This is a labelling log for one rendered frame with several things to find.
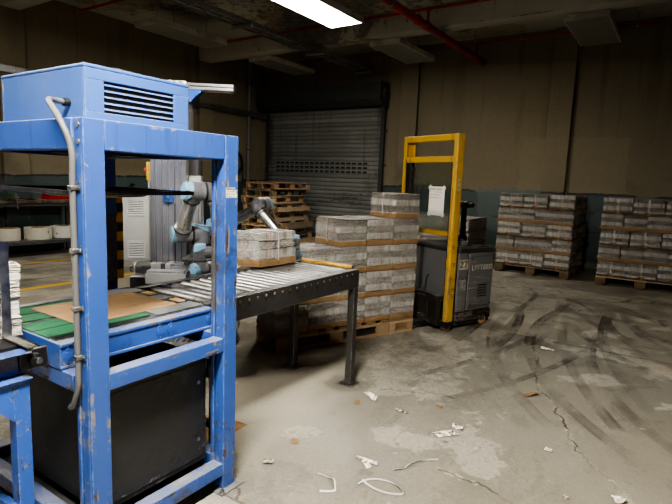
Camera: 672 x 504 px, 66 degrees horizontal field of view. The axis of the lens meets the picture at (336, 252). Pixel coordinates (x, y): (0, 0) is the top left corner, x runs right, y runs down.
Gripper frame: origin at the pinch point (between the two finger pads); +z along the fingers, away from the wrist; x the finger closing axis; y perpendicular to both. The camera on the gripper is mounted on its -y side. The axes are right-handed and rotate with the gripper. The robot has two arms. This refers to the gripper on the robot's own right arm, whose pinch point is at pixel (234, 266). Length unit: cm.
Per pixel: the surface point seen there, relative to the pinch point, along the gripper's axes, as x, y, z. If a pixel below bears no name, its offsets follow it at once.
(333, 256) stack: -6, -4, 108
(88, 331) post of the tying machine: -88, 0, -153
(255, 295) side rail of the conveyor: -67, -6, -52
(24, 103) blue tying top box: -36, 81, -142
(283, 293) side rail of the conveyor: -67, -9, -30
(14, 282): -56, 15, -160
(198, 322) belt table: -72, -11, -94
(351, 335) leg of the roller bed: -63, -50, 44
